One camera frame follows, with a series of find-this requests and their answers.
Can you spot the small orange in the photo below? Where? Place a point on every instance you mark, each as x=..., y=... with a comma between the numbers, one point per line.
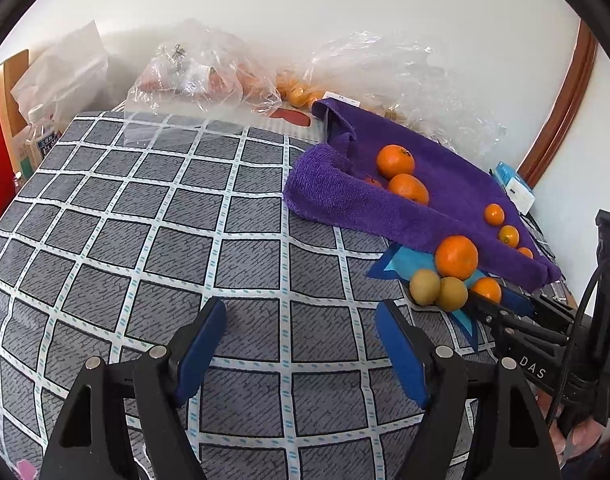
x=486, y=290
x=524, y=252
x=508, y=235
x=494, y=214

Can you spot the yellow-brown round fruit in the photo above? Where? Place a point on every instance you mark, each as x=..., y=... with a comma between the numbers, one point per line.
x=451, y=293
x=425, y=286

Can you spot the purple towel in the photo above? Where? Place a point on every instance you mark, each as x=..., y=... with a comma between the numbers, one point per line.
x=450, y=195

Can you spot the person's right hand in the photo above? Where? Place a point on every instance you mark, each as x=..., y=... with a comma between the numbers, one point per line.
x=582, y=440

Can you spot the clear water bottle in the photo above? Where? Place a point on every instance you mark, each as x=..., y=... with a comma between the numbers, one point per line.
x=40, y=135

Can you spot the brown wooden door frame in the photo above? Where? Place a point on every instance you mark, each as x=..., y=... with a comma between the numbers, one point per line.
x=570, y=100

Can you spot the large orange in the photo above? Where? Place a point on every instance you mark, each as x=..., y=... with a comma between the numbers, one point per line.
x=456, y=257
x=395, y=161
x=408, y=188

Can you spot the white box with red print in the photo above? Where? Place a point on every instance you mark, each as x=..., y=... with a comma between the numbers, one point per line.
x=292, y=116

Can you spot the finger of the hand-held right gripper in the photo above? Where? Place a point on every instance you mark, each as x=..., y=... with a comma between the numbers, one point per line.
x=490, y=312
x=517, y=301

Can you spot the white and blue box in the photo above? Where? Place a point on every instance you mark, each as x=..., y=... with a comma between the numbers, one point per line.
x=515, y=185

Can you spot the clear plastic bag red fruits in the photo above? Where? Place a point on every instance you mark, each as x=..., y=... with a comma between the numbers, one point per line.
x=195, y=70

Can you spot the pile of bagged small oranges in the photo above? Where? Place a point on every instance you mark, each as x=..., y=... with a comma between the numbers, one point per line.
x=297, y=92

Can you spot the white plastic bag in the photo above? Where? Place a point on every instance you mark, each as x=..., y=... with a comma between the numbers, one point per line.
x=60, y=70

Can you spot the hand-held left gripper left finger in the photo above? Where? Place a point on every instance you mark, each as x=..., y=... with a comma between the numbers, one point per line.
x=200, y=350

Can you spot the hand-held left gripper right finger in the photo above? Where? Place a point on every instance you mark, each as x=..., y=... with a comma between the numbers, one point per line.
x=402, y=355

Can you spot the grey checked cloth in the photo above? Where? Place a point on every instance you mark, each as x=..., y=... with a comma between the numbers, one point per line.
x=185, y=210

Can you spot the large crumpled clear plastic bag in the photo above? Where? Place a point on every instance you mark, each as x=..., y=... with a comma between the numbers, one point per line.
x=410, y=70

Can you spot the small red fruit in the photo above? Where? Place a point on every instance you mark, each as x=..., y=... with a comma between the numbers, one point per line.
x=372, y=180

